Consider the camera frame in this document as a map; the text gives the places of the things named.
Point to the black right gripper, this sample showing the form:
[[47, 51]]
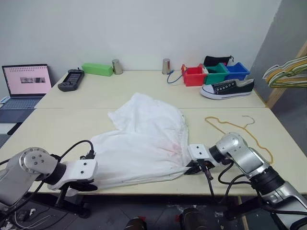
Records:
[[207, 165]]

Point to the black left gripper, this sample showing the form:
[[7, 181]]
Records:
[[75, 185]]

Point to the white shorts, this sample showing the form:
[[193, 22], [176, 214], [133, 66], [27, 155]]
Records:
[[144, 143]]

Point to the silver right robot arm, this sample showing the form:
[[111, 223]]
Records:
[[249, 158]]

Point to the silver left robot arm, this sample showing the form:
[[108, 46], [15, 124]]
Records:
[[28, 165]]

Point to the black table leg base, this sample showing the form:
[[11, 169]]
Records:
[[69, 207], [244, 208]]

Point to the dark rounded shape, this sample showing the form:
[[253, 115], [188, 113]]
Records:
[[192, 219], [136, 224]]

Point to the black canvas sneaker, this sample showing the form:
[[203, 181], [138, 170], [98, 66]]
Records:
[[230, 89]]

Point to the red plastic bin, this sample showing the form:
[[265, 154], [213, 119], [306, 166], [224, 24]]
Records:
[[194, 77]]

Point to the green plastic bin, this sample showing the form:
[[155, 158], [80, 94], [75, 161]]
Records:
[[216, 76]]

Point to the steel cup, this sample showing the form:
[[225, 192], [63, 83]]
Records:
[[166, 66], [117, 67]]

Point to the blue plastic bin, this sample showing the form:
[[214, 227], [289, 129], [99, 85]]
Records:
[[237, 73]]

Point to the black handheld controller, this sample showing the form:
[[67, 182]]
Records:
[[70, 80]]

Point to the wooden clothes rack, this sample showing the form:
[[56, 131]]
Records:
[[275, 94]]

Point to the green rectangular box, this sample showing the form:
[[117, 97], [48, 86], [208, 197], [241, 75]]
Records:
[[97, 69]]

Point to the open laptop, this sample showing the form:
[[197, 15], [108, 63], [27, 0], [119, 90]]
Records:
[[26, 81]]

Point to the bundle of coloured hangers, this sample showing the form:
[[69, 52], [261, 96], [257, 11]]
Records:
[[273, 69]]

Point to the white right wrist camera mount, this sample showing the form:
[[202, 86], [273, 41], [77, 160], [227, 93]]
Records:
[[197, 152]]

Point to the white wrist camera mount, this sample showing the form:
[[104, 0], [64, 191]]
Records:
[[197, 152], [79, 169]]

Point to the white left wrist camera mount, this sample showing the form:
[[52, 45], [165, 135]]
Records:
[[79, 169]]

